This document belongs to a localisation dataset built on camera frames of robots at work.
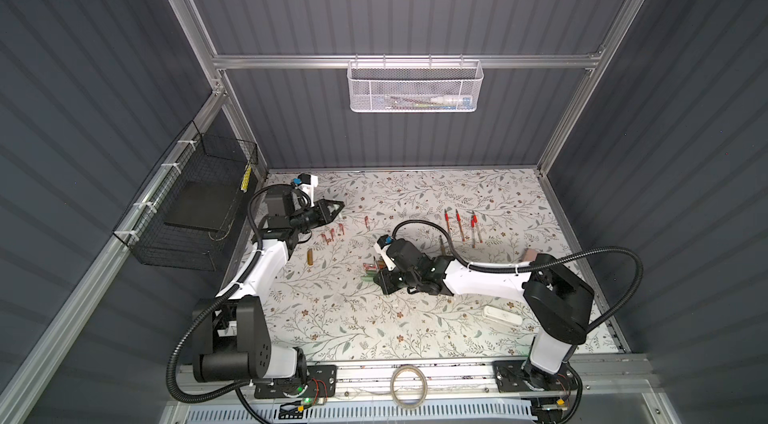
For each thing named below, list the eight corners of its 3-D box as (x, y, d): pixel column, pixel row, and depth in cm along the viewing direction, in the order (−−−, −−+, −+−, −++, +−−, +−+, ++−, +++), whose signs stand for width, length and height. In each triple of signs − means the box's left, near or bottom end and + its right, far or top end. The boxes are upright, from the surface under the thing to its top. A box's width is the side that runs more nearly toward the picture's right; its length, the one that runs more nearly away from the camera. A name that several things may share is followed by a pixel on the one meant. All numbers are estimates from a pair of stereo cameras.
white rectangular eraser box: (481, 319, 84) (485, 314, 81) (482, 309, 86) (486, 304, 83) (517, 330, 83) (522, 325, 80) (517, 319, 84) (522, 314, 81)
